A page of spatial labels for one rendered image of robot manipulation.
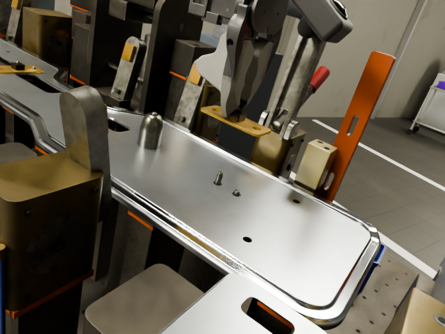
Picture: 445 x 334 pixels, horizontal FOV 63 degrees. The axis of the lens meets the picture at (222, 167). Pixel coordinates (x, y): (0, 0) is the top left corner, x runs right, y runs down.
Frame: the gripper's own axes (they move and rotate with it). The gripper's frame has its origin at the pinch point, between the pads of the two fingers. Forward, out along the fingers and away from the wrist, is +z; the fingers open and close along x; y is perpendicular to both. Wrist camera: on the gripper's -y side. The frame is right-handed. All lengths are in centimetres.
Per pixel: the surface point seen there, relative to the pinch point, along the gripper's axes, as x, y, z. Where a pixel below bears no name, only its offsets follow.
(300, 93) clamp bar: -13.9, -1.8, -1.2
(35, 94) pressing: 3.9, 34.5, 10.2
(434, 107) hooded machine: -680, 3, 75
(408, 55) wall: -626, 69, 6
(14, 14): -13, 71, 4
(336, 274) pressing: 4.1, -17.8, 10.6
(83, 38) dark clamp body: -16, 49, 4
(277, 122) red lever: -13.3, -0.1, 3.9
